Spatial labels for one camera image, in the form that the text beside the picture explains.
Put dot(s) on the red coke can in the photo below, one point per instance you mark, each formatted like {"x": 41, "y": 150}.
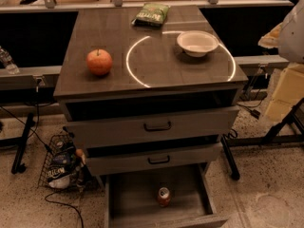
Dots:
{"x": 164, "y": 197}

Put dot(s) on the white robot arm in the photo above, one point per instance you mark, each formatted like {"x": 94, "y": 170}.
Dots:
{"x": 288, "y": 36}

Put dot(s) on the grey three-drawer cabinet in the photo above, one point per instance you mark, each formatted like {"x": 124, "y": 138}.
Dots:
{"x": 150, "y": 74}

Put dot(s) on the top grey drawer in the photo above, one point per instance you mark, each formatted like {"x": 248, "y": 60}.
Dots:
{"x": 153, "y": 128}

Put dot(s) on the middle grey drawer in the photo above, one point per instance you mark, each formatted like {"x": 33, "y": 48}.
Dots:
{"x": 152, "y": 160}

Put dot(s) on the bottom grey open drawer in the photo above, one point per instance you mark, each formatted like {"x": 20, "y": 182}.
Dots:
{"x": 131, "y": 199}

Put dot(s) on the red apple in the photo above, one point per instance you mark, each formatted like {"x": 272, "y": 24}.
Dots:
{"x": 99, "y": 62}

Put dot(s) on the white bowl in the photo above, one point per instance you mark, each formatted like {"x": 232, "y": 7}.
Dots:
{"x": 197, "y": 43}

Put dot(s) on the green chip bag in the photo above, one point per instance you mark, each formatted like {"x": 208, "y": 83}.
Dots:
{"x": 151, "y": 14}

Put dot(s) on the black power adapter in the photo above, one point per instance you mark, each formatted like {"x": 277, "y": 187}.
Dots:
{"x": 255, "y": 113}

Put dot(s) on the dark chip bag in basket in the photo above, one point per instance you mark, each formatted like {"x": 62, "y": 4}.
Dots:
{"x": 59, "y": 170}

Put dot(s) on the black left table leg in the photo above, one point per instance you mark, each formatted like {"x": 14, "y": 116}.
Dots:
{"x": 17, "y": 166}

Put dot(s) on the clear plastic water bottle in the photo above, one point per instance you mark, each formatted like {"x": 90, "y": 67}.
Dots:
{"x": 7, "y": 61}

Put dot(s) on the black wire basket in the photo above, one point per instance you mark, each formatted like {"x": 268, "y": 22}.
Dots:
{"x": 80, "y": 176}

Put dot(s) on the black right table frame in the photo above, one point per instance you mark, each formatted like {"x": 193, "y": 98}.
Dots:
{"x": 295, "y": 116}

